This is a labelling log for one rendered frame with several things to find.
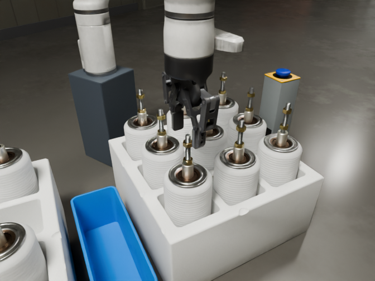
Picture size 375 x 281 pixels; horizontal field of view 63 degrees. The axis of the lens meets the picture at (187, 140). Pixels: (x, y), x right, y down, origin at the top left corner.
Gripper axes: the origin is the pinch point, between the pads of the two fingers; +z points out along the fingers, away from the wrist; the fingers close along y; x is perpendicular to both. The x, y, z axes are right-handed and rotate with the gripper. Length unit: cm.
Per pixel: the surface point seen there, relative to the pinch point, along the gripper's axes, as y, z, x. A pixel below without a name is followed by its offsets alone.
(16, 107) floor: -108, 36, -24
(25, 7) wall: -256, 17, 6
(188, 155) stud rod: 0.8, 4.7, -0.3
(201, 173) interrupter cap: 1.5, 9.3, 2.3
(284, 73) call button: -14.8, 1.7, 40.7
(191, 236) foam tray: 7.9, 17.1, -3.9
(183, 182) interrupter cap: 1.9, 9.3, -2.0
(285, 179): 6.4, 16.0, 21.9
